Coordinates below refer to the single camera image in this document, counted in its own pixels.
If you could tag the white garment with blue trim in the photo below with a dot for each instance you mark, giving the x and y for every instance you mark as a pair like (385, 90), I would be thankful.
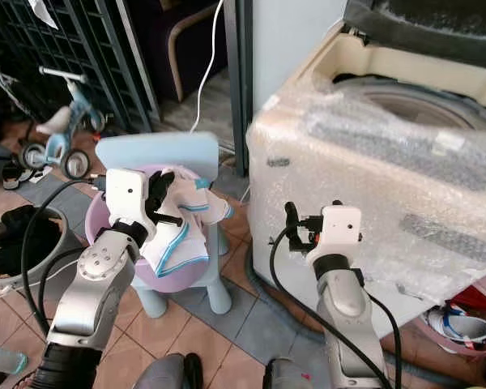
(182, 243)

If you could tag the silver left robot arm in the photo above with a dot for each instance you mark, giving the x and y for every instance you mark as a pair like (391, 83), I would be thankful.
(85, 292)

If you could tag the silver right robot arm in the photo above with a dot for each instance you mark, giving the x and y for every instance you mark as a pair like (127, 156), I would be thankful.
(348, 316)

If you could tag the white top-load washing machine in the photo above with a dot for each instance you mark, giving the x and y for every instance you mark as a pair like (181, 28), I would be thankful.
(381, 162)

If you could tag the black clothes pile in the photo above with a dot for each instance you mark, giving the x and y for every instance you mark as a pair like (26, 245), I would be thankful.
(24, 235)

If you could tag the light blue plastic stool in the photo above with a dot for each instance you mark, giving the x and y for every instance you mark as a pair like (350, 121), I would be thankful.
(154, 147)

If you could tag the pink plastic basin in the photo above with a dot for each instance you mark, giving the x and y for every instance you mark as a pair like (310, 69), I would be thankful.
(101, 223)

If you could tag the blue children's tricycle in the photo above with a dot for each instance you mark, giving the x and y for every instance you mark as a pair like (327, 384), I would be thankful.
(55, 146)

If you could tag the dark armchair with wooden arm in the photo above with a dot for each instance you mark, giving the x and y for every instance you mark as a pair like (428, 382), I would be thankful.
(186, 40)

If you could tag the grey left robot foot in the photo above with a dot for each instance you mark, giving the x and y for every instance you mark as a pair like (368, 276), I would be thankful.
(166, 374)

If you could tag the grey plastic bucket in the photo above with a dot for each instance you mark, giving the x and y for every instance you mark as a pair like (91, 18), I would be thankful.
(8, 275)

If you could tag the black metal grid gate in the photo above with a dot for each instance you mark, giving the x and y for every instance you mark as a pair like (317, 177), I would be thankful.
(65, 40)

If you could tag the dark washer lid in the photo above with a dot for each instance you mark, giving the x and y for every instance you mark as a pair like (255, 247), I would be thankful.
(421, 24)

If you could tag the clear plastic water bottle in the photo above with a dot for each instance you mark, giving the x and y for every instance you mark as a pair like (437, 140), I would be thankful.
(0, 358)

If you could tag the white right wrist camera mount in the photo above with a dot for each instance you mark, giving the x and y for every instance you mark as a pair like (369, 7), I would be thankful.
(343, 228)

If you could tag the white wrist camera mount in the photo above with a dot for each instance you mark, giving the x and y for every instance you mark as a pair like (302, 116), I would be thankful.
(125, 198)
(343, 228)

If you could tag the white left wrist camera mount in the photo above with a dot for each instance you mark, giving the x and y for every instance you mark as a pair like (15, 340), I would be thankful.
(125, 198)

